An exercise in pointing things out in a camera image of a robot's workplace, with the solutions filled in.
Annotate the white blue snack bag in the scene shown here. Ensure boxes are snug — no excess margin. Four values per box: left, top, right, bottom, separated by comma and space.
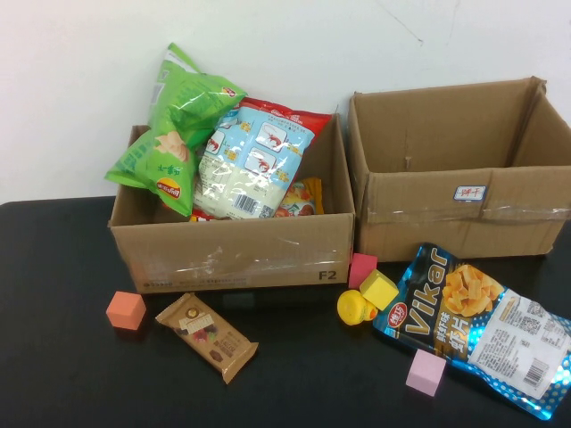
189, 96, 334, 223

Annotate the blue Vikar shrimp chips bag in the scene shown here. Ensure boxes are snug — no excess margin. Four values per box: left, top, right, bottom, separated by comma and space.
372, 243, 571, 422

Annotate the yellow foam cube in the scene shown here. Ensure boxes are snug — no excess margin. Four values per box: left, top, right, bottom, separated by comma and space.
359, 268, 401, 312

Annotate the light pink foam cube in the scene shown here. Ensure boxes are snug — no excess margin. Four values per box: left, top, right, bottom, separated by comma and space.
405, 348, 448, 398

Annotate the orange snack packet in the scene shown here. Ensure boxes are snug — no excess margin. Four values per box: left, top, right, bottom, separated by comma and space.
274, 177, 323, 218

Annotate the cardboard box marked F2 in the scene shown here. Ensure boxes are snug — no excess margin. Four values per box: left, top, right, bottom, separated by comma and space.
108, 113, 357, 295

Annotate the orange foam cube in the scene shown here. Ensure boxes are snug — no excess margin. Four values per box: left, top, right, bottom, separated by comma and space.
105, 291, 147, 332

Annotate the green Lay's chips bag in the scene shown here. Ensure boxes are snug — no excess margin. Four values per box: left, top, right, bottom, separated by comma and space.
103, 42, 249, 218

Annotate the magenta foam cube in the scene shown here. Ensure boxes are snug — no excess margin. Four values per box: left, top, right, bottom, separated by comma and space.
347, 252, 379, 290

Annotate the cardboard box with white label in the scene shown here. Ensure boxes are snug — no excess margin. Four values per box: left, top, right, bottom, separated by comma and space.
347, 76, 571, 263

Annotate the brown chocolate bar wrapper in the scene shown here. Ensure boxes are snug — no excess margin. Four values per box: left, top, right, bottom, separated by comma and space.
154, 292, 260, 385

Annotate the yellow rubber duck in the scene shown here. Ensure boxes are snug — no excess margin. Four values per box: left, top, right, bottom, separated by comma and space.
336, 289, 378, 327

